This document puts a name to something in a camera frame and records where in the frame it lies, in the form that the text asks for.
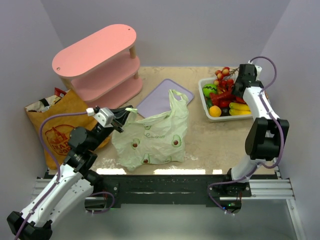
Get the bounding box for brown Trader Joe's bag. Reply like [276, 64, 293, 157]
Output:
[24, 90, 97, 165]

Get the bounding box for light green plastic bag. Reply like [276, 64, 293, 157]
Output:
[111, 89, 189, 172]

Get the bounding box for red Chuba chips bag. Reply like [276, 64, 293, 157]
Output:
[54, 87, 67, 98]

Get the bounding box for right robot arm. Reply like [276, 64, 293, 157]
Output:
[229, 62, 290, 185]

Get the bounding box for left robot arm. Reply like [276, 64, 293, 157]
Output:
[7, 105, 133, 240]

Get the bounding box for red yellow berry sprig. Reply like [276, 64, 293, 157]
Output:
[213, 66, 239, 87]

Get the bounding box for red toy lobster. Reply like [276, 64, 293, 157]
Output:
[209, 86, 246, 105]

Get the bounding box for upper yellow toy banana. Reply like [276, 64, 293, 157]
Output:
[229, 102, 251, 112]

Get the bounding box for yellow toy banana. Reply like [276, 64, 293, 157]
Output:
[229, 109, 252, 116]
[229, 102, 251, 112]

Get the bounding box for red toy apple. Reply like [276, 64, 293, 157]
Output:
[218, 99, 231, 108]

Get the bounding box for lavender tray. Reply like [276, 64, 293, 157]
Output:
[136, 78, 194, 118]

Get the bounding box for lower yellow toy banana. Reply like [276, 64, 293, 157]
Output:
[229, 109, 252, 116]

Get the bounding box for green toy watermelon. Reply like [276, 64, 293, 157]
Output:
[202, 83, 217, 98]

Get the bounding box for dark purple toy plum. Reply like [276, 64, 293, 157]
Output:
[220, 107, 230, 117]

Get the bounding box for toy orange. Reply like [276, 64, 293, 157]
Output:
[208, 105, 222, 118]

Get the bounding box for pink two-tier shelf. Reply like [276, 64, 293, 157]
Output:
[52, 24, 143, 109]

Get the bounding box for white plastic basket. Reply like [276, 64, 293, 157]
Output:
[198, 77, 253, 123]

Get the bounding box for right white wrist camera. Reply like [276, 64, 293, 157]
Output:
[247, 60, 263, 81]

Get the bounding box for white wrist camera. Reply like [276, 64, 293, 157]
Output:
[247, 60, 263, 81]
[86, 106, 115, 128]

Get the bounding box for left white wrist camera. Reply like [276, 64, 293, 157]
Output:
[86, 106, 115, 128]

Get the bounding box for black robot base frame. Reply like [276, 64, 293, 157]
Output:
[84, 170, 252, 212]

